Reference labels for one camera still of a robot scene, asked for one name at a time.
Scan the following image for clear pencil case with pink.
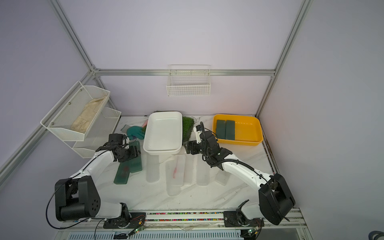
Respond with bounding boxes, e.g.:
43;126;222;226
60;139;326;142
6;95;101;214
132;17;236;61
172;155;186;187

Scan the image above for white wire wall basket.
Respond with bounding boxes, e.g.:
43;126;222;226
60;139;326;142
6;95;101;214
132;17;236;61
166;65;211;97

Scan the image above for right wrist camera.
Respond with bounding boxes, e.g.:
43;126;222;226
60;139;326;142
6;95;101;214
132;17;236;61
194;125;202;144

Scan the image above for beige cloth in shelf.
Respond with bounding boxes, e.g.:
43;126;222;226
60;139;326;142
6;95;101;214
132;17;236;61
70;97;106;134

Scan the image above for green rubber glove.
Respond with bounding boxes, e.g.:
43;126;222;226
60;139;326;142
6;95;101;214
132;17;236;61
121;125;147;140

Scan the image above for green artificial grass mat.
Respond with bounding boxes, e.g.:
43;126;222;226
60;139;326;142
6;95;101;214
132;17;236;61
153;110;196;144

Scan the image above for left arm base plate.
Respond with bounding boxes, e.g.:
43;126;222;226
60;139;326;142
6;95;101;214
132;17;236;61
103;212;147;229

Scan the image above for white plastic storage box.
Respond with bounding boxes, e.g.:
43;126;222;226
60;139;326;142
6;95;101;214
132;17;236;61
143;111;183;155

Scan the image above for upper white mesh shelf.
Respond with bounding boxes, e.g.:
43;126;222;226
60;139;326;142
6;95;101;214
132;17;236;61
40;81;110;142

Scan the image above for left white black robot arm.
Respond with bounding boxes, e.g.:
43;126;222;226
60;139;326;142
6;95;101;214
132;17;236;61
52;134;141;222

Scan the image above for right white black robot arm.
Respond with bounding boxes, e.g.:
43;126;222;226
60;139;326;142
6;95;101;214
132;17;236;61
183;122;296;225

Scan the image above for lower white mesh shelf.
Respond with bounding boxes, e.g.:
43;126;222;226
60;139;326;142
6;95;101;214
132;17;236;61
66;107;121;159

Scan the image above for pink object behind box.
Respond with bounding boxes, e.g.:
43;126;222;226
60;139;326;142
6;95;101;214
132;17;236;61
142;120;148;128

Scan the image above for white mesh shelf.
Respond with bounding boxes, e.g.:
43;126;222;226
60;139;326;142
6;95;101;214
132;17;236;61
40;81;110;142
66;107;121;159

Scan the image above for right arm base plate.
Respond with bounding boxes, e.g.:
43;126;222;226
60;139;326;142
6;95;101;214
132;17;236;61
223;211;265;227

